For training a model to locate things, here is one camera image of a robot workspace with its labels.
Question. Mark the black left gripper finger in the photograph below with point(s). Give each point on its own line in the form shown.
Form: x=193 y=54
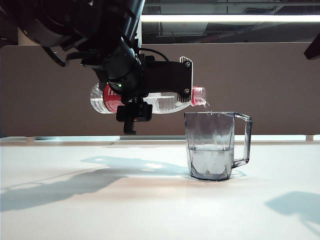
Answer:
x=130 y=112

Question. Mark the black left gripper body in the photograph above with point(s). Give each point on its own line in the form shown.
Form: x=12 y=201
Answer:
x=167 y=77

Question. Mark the clear red-label water bottle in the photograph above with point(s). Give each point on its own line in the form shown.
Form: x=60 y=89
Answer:
x=165 y=103

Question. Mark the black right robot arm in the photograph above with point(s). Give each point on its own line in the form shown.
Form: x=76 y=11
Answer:
x=313 y=48

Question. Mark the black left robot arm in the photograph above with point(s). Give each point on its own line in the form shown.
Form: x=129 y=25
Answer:
x=75 y=25

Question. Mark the long ceiling light strip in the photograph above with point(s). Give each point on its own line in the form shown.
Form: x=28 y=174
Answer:
x=225 y=18

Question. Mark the brown desk partition panel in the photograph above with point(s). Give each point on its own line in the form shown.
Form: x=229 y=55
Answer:
x=250 y=82

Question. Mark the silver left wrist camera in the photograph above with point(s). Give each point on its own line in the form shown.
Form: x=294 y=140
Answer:
x=183 y=98

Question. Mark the white partition support post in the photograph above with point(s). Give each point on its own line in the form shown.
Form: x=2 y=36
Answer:
x=310 y=138

